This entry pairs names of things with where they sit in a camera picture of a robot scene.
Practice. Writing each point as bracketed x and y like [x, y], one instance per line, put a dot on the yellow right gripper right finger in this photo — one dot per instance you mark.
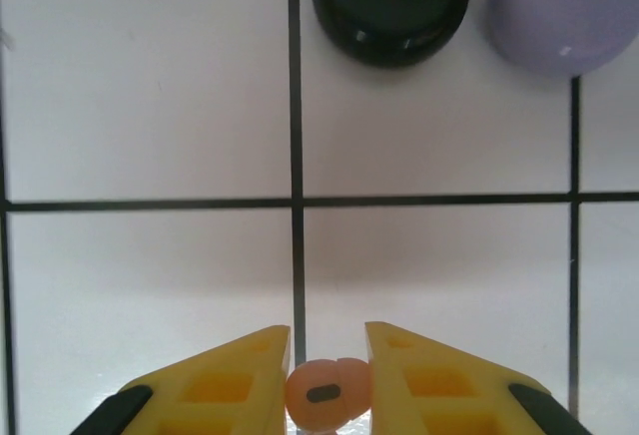
[439, 395]

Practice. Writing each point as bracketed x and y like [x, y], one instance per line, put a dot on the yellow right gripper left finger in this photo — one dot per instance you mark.
[224, 395]

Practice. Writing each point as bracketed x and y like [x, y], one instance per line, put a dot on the black earbud charging case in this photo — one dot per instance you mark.
[389, 6]

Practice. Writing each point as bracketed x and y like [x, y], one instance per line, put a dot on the purple earbud charging case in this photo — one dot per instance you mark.
[559, 16]

